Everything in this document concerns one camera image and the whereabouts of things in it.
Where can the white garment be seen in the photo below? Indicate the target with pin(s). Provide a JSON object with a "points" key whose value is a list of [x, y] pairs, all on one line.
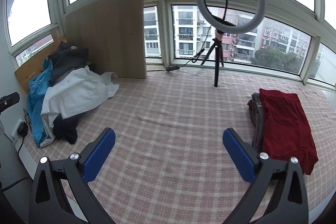
{"points": [[76, 92]]}

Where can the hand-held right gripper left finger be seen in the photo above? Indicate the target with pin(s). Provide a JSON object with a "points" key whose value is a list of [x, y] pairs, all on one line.
{"points": [[98, 155]]}

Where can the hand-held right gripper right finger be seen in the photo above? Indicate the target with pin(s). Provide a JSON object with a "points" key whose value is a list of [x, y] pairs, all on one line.
{"points": [[240, 155]]}

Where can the black garment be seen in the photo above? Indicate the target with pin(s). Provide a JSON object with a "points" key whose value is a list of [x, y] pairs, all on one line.
{"points": [[65, 128]]}

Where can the light wooden board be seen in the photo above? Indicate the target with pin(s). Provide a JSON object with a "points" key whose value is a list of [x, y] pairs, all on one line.
{"points": [[110, 35]]}

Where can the folded red garment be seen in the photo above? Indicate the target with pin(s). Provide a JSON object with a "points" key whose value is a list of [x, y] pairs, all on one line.
{"points": [[286, 124]]}

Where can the blue pants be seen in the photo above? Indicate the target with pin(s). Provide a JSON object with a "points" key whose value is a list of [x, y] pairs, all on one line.
{"points": [[36, 108]]}

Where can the red and black folded clothes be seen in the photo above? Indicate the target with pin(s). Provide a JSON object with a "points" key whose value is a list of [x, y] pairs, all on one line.
{"points": [[257, 119]]}

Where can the black tripod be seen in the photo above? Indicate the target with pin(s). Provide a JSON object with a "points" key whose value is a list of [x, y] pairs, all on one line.
{"points": [[216, 61]]}

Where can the pink plaid bed sheet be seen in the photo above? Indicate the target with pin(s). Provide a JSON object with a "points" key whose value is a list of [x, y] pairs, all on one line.
{"points": [[170, 121]]}

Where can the white wall socket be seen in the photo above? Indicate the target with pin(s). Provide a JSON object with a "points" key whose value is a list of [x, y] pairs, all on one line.
{"points": [[15, 134]]}

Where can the black plug-in charger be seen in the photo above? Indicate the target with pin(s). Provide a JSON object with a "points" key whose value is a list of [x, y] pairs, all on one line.
{"points": [[23, 129]]}

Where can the black camera on stand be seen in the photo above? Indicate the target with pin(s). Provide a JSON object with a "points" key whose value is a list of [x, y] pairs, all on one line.
{"points": [[8, 102]]}

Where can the dark grey garment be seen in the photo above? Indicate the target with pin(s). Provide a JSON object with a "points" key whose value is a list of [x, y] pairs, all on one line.
{"points": [[65, 61]]}

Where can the wooden headboard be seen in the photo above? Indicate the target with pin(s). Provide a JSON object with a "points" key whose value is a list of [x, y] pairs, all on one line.
{"points": [[26, 74]]}

